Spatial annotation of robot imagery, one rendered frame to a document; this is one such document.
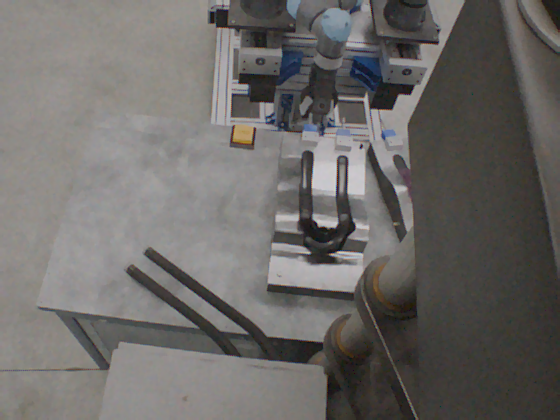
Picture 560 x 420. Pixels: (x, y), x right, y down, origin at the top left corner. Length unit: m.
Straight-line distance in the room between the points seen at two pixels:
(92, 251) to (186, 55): 1.82
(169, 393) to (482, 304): 0.51
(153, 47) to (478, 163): 2.97
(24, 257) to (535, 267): 2.42
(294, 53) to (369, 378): 1.25
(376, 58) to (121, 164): 0.96
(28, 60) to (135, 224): 1.89
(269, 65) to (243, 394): 1.26
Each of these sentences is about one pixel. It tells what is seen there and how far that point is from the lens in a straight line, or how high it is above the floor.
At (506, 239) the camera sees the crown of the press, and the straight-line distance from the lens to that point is 0.32.
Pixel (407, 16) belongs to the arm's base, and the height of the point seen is 1.09.
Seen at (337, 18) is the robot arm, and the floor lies 1.36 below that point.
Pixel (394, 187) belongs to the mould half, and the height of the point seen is 0.89.
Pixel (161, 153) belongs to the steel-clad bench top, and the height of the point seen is 0.80.
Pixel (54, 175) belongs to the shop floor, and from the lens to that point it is 2.76.
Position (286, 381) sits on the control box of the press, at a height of 1.47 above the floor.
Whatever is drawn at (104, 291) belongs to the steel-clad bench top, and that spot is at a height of 0.80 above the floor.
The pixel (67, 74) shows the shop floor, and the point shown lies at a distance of 3.19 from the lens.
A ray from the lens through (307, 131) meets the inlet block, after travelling 1.67.
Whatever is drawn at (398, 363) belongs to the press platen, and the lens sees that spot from 0.73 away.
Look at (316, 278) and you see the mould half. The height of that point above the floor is 0.86.
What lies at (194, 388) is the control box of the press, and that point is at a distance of 0.75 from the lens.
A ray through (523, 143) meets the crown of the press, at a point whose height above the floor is 2.00.
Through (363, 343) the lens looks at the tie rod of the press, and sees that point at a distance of 0.91.
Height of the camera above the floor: 2.21
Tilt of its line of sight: 59 degrees down
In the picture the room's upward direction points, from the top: 11 degrees clockwise
